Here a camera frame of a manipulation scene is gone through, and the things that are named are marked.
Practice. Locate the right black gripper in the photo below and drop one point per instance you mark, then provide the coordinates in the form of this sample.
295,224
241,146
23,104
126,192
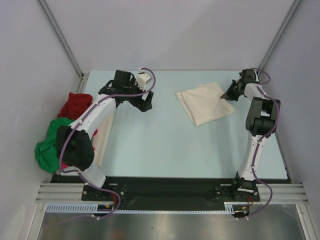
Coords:
230,95

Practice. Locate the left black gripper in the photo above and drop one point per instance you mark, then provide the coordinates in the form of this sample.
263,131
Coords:
143,105

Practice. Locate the cream white t shirt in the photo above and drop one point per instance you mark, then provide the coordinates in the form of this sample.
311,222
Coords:
204,104

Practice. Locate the dark red t shirt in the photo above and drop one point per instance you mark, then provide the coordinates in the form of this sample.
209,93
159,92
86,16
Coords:
75,106

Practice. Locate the green t shirt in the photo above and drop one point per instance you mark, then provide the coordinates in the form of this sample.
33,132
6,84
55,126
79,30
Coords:
46,151

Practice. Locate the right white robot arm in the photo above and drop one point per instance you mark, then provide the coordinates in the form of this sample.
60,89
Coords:
261,122

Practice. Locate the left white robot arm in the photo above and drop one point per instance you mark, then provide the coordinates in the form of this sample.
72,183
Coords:
74,142

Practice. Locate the cream plastic tray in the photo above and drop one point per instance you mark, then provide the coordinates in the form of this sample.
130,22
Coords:
100,140

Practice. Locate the magenta pink t shirt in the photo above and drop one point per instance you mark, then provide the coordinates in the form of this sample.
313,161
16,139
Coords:
63,166

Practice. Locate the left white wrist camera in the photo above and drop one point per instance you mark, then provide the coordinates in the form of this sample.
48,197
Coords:
143,79

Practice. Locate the left aluminium frame post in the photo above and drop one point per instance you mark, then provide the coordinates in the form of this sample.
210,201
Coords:
48,14

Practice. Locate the aluminium frame post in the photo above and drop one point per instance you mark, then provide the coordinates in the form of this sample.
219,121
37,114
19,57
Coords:
48,14
293,9

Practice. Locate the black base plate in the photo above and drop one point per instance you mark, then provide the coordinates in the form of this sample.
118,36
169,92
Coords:
169,194

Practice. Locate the white slotted cable duct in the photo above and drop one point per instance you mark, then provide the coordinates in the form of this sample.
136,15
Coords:
104,208

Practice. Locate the right aluminium frame post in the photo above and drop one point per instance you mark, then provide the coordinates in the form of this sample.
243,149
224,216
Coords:
293,9

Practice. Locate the aluminium front rail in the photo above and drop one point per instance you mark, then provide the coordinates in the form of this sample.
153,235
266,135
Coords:
74,193

